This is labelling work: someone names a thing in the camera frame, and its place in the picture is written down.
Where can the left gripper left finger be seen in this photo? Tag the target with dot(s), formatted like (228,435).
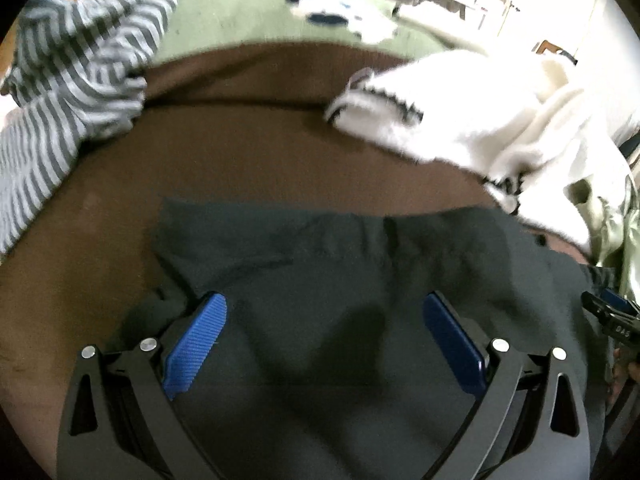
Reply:
(118,419)

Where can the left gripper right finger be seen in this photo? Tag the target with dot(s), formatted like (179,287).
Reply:
(528,420)

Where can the black sweater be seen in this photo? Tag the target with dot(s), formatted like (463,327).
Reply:
(324,368)

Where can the light green sweatshirt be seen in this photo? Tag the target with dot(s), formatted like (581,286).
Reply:
(611,213)

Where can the white fleece blanket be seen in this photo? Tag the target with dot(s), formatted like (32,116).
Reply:
(527,125)

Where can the small wooden chair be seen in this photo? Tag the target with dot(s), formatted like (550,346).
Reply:
(546,46)

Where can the brown bed sheet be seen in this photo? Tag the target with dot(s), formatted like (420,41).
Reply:
(238,126)

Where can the grey striped shirt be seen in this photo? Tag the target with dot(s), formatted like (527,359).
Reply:
(76,76)

